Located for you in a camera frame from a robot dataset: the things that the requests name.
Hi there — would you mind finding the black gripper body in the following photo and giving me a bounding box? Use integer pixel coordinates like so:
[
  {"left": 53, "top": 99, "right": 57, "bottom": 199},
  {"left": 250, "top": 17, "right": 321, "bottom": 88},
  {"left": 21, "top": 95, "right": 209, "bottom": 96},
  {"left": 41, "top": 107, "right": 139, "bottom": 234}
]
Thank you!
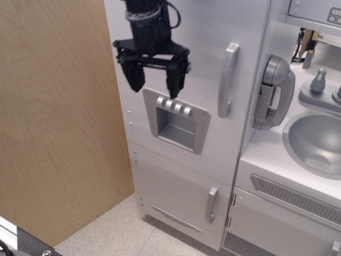
[{"left": 113, "top": 15, "right": 191, "bottom": 72}]

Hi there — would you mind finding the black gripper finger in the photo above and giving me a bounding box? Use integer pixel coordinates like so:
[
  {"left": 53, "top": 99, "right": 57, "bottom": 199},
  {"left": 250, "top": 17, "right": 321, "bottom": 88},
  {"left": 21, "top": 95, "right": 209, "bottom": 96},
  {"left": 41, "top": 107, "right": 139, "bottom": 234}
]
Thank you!
[
  {"left": 166, "top": 65, "right": 185, "bottom": 99},
  {"left": 121, "top": 62, "right": 145, "bottom": 92}
]

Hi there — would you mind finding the white fridge door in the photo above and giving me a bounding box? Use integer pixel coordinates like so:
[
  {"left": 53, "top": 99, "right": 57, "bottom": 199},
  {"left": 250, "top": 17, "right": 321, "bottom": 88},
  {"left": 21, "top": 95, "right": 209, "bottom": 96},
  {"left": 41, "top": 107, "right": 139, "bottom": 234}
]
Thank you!
[{"left": 115, "top": 1, "right": 271, "bottom": 190}]

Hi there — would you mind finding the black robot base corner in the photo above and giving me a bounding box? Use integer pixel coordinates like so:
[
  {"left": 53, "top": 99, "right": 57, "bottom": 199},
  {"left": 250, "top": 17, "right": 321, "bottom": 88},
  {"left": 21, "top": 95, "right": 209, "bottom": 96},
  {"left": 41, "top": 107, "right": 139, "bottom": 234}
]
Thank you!
[{"left": 1, "top": 226, "right": 62, "bottom": 256}]

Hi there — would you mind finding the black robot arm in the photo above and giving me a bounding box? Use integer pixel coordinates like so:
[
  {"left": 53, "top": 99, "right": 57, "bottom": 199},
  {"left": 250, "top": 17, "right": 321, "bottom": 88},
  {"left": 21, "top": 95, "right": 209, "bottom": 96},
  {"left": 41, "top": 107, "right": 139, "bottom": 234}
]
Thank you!
[{"left": 113, "top": 1, "right": 190, "bottom": 99}]

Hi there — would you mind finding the grey toy telephone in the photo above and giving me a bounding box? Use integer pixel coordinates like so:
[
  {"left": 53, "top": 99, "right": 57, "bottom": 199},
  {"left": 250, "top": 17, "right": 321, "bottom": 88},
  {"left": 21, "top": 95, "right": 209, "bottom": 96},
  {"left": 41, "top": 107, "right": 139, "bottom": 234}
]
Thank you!
[{"left": 253, "top": 55, "right": 295, "bottom": 130}]

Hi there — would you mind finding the white toy kitchen cabinet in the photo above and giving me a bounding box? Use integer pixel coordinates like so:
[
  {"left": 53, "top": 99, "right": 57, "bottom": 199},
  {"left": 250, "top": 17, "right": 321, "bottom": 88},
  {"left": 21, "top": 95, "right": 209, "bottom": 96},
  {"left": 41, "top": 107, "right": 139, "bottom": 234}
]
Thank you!
[{"left": 104, "top": 1, "right": 340, "bottom": 251}]

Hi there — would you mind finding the plywood board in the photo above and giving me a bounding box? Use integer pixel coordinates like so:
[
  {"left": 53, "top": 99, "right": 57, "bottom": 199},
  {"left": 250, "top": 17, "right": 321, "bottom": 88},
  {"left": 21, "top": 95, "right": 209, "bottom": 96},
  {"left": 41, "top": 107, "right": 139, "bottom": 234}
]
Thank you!
[{"left": 1, "top": 1, "right": 133, "bottom": 246}]

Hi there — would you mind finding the white lower freezer door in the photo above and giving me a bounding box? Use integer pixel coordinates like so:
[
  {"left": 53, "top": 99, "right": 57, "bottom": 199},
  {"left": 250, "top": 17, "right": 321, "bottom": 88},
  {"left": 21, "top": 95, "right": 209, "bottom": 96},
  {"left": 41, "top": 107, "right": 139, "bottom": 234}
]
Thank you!
[{"left": 128, "top": 143, "right": 231, "bottom": 251}]

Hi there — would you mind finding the grey toy faucet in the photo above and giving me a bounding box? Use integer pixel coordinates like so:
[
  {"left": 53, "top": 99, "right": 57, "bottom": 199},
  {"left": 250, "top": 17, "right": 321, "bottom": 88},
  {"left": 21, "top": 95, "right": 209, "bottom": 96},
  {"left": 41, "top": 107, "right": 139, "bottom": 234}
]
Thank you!
[{"left": 299, "top": 68, "right": 340, "bottom": 112}]

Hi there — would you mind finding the grey toy microwave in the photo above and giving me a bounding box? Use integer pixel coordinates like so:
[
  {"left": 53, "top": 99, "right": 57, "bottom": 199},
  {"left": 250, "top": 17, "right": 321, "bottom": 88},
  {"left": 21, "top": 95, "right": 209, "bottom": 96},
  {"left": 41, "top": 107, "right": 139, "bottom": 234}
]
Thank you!
[{"left": 286, "top": 0, "right": 340, "bottom": 30}]

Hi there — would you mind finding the grey toy sink basin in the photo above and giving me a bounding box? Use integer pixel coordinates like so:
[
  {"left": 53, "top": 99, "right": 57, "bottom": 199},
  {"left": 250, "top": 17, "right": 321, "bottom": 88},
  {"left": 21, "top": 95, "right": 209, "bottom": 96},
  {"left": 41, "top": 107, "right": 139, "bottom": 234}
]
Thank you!
[{"left": 282, "top": 111, "right": 340, "bottom": 180}]

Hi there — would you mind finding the white oven door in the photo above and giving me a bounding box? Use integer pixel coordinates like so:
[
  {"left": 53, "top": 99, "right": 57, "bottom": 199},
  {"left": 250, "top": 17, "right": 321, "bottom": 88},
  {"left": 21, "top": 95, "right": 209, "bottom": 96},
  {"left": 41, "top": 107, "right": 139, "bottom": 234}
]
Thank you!
[{"left": 223, "top": 188, "right": 340, "bottom": 255}]

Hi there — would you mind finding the grey vent panel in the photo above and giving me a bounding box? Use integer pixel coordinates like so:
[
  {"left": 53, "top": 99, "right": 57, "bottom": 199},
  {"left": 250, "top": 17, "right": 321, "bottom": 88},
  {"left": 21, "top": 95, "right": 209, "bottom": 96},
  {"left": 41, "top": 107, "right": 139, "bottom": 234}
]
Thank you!
[{"left": 250, "top": 174, "right": 340, "bottom": 226}]

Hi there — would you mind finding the grey fridge door handle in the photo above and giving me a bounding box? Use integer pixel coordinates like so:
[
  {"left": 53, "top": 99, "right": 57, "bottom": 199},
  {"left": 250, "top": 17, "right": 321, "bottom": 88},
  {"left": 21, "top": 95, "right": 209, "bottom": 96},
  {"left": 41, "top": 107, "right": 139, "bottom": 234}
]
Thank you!
[{"left": 217, "top": 43, "right": 240, "bottom": 118}]

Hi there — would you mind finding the grey freezer door handle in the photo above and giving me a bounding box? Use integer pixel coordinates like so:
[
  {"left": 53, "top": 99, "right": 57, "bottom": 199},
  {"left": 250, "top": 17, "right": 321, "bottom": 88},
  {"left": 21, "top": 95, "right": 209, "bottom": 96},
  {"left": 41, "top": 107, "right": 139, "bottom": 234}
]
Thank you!
[{"left": 205, "top": 187, "right": 218, "bottom": 225}]

